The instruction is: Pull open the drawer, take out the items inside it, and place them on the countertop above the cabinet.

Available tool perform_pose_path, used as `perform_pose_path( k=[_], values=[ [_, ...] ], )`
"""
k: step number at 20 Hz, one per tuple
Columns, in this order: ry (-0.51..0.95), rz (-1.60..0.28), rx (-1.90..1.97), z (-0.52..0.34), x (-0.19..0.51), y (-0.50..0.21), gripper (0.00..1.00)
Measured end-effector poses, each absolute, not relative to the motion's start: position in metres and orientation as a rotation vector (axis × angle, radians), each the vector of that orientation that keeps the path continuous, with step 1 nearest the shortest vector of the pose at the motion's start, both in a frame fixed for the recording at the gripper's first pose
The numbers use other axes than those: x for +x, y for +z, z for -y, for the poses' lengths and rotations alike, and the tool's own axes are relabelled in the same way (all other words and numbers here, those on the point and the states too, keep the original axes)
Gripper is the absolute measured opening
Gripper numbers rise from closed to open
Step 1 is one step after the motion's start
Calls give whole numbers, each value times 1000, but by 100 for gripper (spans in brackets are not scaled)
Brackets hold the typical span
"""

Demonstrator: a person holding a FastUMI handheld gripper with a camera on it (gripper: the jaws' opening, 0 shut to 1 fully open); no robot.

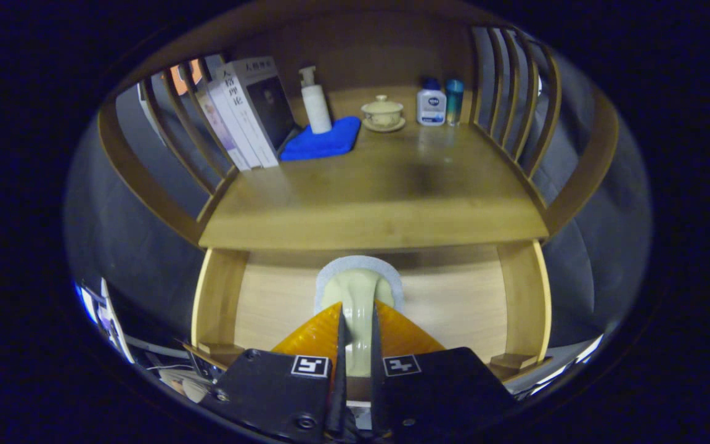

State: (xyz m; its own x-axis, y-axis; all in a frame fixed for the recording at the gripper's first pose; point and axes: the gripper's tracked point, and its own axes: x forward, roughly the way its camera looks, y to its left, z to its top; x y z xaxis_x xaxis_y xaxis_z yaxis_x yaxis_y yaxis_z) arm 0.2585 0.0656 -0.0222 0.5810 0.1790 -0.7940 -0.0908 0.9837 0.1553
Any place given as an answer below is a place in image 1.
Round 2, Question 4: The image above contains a wooden countertop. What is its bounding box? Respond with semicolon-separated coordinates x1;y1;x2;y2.
198;86;550;252

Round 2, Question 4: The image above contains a white lotion bottle blue cap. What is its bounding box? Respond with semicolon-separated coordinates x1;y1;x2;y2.
417;78;447;127

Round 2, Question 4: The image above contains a beige lidded tea cup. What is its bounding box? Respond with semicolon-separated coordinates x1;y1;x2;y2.
361;94;406;133

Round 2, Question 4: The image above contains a wooden cabinet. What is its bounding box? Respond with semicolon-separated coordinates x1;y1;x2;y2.
97;0;619;247

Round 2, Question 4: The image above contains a blue cloth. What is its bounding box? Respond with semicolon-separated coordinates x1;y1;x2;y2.
279;116;362;162

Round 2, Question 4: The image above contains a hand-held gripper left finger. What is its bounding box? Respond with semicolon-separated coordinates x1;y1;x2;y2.
210;301;348;442

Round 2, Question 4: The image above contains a wooden drawer with black knob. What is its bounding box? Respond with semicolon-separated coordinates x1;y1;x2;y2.
190;244;553;383

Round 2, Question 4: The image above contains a teal bottle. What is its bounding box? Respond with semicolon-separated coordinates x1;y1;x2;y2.
445;78;464;127

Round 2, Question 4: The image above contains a lavender book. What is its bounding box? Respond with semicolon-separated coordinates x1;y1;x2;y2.
195;92;251;172

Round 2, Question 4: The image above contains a white pump bottle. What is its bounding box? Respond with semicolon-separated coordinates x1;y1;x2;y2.
298;66;333;134

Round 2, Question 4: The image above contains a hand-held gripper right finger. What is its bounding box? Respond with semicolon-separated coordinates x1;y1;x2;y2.
370;299;519;442

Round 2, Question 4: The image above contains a white book with dark cover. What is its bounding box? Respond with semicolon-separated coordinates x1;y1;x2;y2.
215;57;297;168

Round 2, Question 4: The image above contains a thin white book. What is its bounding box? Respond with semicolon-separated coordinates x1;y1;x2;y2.
207;80;263;169

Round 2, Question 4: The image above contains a cream handled sponge scrubber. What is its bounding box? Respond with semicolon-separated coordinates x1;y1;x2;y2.
314;255;405;378

